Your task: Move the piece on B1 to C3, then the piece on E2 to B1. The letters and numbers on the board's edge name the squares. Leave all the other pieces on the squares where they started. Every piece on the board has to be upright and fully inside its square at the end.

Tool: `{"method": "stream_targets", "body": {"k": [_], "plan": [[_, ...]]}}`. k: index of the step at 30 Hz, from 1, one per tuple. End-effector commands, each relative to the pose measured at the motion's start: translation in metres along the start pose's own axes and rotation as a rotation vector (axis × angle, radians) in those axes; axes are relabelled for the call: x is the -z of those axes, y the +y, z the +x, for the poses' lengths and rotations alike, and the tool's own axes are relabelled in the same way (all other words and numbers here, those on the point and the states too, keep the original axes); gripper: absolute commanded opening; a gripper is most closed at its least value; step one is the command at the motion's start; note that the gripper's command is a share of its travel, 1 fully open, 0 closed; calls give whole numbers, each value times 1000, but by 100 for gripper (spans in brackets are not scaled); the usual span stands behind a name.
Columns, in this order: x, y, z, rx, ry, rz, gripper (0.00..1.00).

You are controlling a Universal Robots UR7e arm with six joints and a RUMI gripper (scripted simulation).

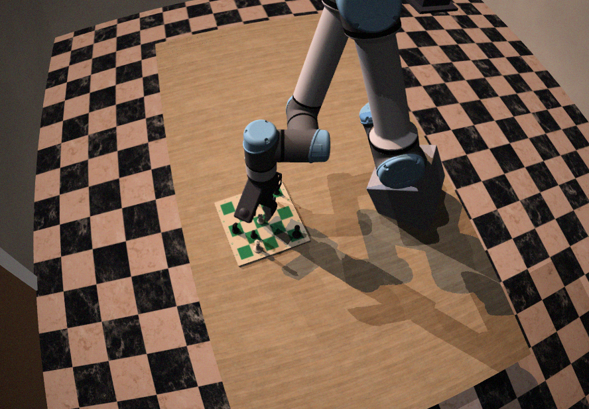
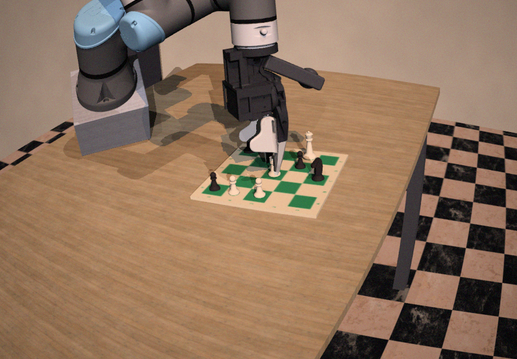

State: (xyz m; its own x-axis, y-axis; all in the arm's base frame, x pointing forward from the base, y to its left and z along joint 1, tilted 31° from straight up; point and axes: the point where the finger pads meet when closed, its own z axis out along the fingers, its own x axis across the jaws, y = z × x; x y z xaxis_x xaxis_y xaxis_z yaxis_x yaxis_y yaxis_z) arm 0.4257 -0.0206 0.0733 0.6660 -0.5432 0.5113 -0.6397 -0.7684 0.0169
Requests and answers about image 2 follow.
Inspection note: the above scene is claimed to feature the green and cream chessboard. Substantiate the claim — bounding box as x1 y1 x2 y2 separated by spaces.
190 144 348 218

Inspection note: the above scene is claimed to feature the white pawn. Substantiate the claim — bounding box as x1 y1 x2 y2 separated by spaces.
228 176 240 196
254 178 265 198

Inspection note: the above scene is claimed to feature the white rook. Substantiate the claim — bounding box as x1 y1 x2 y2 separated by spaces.
268 155 281 177

